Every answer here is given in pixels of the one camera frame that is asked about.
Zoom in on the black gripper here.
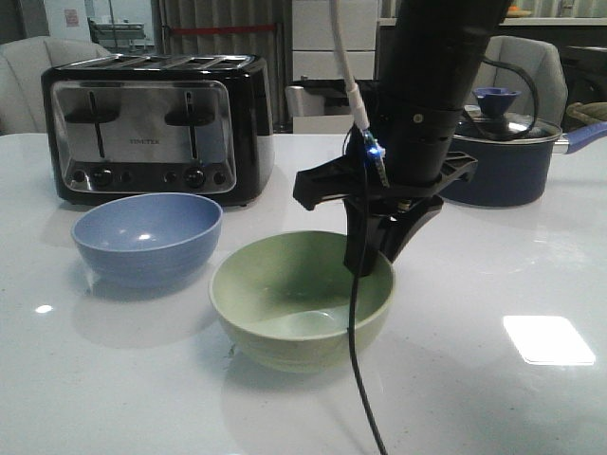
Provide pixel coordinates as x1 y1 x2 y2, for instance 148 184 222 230
293 150 478 277

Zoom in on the green bowl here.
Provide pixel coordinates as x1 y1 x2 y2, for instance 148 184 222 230
210 230 395 373

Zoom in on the blue bowl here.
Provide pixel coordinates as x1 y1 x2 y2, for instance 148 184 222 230
71 192 223 288

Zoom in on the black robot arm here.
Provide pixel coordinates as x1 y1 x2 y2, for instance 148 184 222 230
293 1 509 277

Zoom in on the dark blue saucepan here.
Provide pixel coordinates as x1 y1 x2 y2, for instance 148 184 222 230
440 119 606 208

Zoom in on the glass pot lid blue knob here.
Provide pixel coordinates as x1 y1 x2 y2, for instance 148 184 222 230
455 87 561 142

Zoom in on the white cabinet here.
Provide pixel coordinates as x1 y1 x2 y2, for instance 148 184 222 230
285 1 380 134

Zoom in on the black chrome four-slot toaster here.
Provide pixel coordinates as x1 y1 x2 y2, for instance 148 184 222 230
42 54 274 206

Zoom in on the grey armchair right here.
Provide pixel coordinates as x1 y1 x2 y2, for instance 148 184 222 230
471 36 568 125

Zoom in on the grey armchair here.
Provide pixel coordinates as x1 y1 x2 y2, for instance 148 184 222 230
471 36 568 125
1 36 110 135

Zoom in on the grey armchair left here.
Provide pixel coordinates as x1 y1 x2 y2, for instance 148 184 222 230
1 36 110 135

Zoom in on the white usb cable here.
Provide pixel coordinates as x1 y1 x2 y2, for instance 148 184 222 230
329 0 371 132

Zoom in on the black cable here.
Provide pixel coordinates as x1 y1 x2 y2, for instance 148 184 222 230
346 132 390 455

